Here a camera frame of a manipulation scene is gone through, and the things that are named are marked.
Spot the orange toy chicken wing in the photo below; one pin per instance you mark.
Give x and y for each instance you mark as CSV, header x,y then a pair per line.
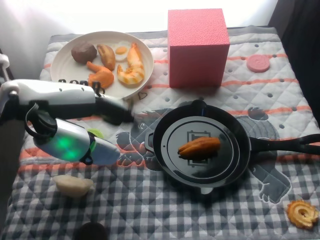
x,y
101,76

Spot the brown toy bread roll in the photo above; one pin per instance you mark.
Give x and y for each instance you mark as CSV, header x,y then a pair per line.
x,y
107,56

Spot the green round disc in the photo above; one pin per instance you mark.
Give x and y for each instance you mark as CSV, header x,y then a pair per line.
x,y
97,132

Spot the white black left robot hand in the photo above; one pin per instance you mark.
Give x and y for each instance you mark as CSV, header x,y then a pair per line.
x,y
62,96

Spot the red cube box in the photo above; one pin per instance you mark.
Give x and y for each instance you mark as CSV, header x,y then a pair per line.
x,y
197,50

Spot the pink round disc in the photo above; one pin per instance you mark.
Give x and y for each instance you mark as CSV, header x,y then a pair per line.
x,y
258,63

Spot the orange toy shrimp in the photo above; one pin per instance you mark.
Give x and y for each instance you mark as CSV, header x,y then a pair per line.
x,y
135,65

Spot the black frying pan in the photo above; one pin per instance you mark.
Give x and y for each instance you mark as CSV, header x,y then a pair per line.
x,y
172,150

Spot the grey quilt with bear print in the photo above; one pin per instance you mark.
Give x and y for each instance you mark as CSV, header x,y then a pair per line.
x,y
150,205

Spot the brown toy meat patty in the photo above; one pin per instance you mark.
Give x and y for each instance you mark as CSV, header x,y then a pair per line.
x,y
83,52

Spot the toy fried egg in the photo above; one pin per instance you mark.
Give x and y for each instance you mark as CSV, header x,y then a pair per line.
x,y
121,53

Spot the dark brown round object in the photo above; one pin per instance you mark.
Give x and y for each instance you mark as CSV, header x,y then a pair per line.
x,y
92,232

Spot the cream round plate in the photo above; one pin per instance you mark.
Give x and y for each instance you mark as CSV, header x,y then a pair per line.
x,y
65,70

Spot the orange toy sweet potato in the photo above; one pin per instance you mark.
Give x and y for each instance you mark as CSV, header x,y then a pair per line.
x,y
200,147

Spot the white toy dumpling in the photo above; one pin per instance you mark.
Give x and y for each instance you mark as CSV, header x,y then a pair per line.
x,y
72,186

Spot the yellow swirl cookie toy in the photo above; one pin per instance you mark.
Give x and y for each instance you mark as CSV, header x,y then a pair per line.
x,y
301,213

